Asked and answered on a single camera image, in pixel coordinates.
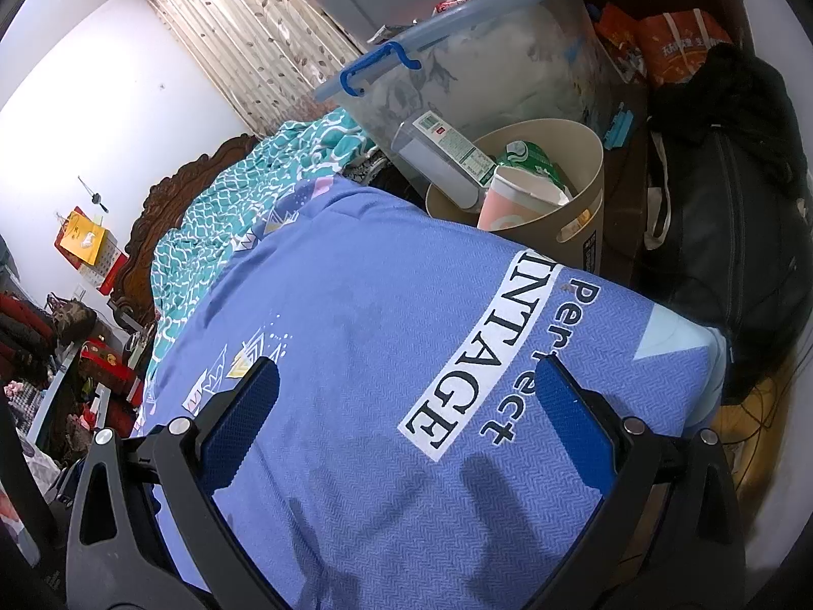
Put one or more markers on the blue printed blanket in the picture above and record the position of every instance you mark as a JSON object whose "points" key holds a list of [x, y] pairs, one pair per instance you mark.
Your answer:
{"points": [[381, 343]]}

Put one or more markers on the clear plastic box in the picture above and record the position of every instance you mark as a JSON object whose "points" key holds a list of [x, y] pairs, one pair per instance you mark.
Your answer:
{"points": [[438, 152]]}

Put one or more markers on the red gift box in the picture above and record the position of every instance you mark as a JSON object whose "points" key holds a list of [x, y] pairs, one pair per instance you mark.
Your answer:
{"points": [[101, 362]]}

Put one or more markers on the blue plastic clip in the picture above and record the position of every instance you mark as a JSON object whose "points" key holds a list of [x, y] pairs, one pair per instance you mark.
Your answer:
{"points": [[619, 130]]}

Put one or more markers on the beige trash bin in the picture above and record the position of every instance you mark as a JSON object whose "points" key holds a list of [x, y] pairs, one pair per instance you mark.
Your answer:
{"points": [[571, 229]]}

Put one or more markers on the orange snack packet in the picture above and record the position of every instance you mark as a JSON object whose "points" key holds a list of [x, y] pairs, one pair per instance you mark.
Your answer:
{"points": [[619, 32]]}

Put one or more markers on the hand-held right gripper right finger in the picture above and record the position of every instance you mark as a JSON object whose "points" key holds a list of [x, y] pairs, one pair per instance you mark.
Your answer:
{"points": [[571, 419]]}

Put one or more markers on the carved wooden headboard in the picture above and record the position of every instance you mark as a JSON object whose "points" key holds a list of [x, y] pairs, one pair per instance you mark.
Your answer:
{"points": [[159, 203]]}

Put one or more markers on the brown handbag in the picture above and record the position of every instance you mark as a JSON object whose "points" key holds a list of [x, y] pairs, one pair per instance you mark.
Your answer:
{"points": [[73, 318]]}

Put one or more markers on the yellow paper bag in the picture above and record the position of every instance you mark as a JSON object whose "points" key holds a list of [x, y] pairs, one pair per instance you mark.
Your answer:
{"points": [[82, 238]]}

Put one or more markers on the black leather bag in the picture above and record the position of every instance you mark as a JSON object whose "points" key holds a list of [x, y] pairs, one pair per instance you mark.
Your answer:
{"points": [[730, 235]]}

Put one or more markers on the orange plastic bag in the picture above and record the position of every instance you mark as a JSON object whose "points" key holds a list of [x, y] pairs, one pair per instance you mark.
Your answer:
{"points": [[679, 44]]}

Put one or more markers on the dark hanging jackets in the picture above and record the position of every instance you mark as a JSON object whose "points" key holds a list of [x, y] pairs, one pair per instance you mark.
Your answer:
{"points": [[22, 330]]}

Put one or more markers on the grey metal shelf rack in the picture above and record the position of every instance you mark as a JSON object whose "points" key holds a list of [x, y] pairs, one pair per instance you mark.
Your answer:
{"points": [[57, 387]]}

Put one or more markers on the black cloth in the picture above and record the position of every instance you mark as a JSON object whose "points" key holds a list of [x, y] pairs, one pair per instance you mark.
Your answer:
{"points": [[730, 95]]}

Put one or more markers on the leaf patterned curtain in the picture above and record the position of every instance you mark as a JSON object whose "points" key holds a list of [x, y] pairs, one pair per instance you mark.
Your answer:
{"points": [[254, 32]]}

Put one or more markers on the teal patterned quilt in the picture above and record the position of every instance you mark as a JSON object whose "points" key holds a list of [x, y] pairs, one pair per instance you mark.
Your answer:
{"points": [[209, 216]]}

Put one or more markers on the crushed green can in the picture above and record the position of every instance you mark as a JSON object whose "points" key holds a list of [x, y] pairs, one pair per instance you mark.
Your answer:
{"points": [[530, 159]]}

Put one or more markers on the red wall calendar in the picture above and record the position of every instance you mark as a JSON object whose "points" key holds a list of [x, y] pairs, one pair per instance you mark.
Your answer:
{"points": [[108, 267]]}

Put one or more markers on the dark brown wooden stand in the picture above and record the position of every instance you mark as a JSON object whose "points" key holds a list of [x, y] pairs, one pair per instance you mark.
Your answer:
{"points": [[625, 216]]}

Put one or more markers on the pink white paper cup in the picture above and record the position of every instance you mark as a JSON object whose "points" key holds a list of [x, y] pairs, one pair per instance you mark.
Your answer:
{"points": [[508, 209]]}

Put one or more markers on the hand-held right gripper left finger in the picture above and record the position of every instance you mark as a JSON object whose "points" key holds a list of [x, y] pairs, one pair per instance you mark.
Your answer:
{"points": [[244, 419]]}

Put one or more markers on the hanging keys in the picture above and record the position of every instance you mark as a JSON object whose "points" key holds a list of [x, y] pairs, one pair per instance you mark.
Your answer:
{"points": [[95, 196]]}

